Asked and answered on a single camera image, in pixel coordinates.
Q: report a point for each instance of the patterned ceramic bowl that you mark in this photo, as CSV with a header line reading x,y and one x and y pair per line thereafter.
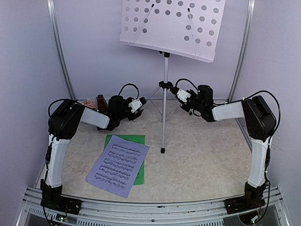
x,y
91,103

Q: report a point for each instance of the brown wooden metronome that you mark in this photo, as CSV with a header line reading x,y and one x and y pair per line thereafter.
x,y
102,104

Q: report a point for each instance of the white perforated music stand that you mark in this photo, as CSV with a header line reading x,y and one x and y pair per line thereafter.
x,y
187,28

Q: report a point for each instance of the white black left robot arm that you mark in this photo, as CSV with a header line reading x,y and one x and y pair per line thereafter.
x,y
64,122

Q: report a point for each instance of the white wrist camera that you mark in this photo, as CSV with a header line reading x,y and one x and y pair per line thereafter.
x,y
135,105
183,95

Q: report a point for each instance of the left aluminium frame post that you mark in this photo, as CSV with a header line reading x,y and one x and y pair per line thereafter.
x,y
59,48

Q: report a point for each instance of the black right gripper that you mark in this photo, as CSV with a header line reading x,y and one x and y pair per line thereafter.
x,y
184,108

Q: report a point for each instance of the white sheet music page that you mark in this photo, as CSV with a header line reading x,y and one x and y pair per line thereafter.
x,y
118,165

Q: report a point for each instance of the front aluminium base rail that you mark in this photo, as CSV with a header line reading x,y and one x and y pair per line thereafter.
x,y
106,213

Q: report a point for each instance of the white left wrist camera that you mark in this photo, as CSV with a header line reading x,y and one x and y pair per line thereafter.
x,y
135,105

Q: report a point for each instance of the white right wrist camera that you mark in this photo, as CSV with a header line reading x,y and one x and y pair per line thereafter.
x,y
183,95

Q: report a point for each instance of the right aluminium frame post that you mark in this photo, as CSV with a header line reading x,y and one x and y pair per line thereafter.
x,y
242,53

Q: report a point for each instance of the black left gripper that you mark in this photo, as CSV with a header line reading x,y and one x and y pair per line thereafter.
x,y
136,115

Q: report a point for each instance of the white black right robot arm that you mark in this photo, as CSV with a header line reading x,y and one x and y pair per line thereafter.
x,y
259,119

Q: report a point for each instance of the aluminium frame post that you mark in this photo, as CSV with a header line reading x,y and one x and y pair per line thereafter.
x,y
242,53
59,48

